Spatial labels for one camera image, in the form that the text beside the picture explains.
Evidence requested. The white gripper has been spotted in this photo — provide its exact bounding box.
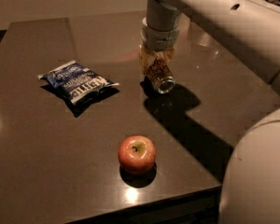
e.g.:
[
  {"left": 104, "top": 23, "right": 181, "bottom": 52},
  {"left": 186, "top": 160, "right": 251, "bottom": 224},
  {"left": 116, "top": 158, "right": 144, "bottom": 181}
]
[{"left": 139, "top": 18, "right": 180, "bottom": 77}]

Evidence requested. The orange soda can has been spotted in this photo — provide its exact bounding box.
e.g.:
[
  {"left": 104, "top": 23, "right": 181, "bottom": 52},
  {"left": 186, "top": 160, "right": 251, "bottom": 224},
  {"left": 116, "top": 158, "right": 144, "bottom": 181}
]
[{"left": 147, "top": 57, "right": 175, "bottom": 94}]

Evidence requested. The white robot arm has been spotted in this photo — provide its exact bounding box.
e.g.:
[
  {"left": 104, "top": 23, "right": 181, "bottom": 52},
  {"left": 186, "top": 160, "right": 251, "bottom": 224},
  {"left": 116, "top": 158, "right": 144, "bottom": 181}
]
[{"left": 142, "top": 0, "right": 280, "bottom": 224}]

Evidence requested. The blue chips bag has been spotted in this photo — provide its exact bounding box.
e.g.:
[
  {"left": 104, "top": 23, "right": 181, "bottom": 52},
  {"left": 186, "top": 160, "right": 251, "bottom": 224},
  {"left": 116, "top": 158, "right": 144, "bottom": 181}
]
[{"left": 38, "top": 60, "right": 119, "bottom": 105}]

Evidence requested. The red apple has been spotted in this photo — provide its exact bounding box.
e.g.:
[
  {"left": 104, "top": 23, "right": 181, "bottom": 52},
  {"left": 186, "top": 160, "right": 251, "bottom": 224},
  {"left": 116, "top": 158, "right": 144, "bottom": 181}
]
[{"left": 118, "top": 135, "right": 156, "bottom": 175}]

